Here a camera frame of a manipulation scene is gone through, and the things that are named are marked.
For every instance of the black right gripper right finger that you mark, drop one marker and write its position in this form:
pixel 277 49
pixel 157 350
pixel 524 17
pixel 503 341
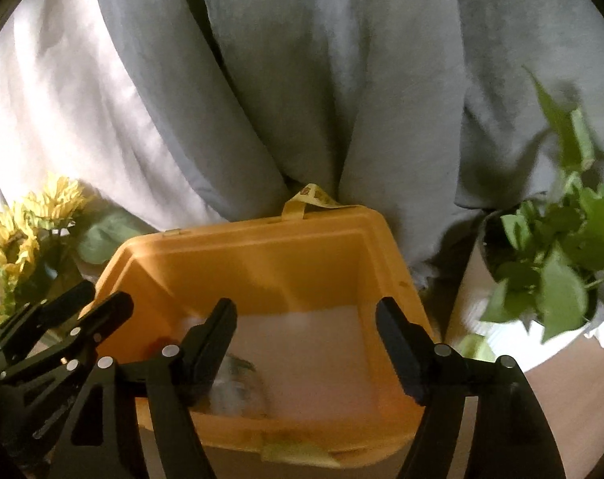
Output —
pixel 480 418

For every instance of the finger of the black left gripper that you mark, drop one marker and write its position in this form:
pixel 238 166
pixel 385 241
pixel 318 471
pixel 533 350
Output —
pixel 44 385
pixel 20 333

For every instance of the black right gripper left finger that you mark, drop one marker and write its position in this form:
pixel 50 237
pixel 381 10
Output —
pixel 101 436

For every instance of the green teal plush toy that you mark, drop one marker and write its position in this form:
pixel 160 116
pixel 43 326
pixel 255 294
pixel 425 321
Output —
pixel 237 391

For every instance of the yellow artificial sunflower bouquet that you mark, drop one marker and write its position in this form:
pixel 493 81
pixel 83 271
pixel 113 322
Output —
pixel 54 237

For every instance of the white ribbed plant pot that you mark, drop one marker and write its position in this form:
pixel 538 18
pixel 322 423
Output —
pixel 484 340

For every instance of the green leafy potted plant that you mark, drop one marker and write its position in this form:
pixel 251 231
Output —
pixel 555 270

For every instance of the orange plastic storage crate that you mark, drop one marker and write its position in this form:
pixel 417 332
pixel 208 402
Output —
pixel 306 285

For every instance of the white sheer curtain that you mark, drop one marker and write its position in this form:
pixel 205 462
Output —
pixel 69 108

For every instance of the grey curtain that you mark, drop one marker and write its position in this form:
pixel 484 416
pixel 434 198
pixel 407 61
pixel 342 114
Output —
pixel 424 110

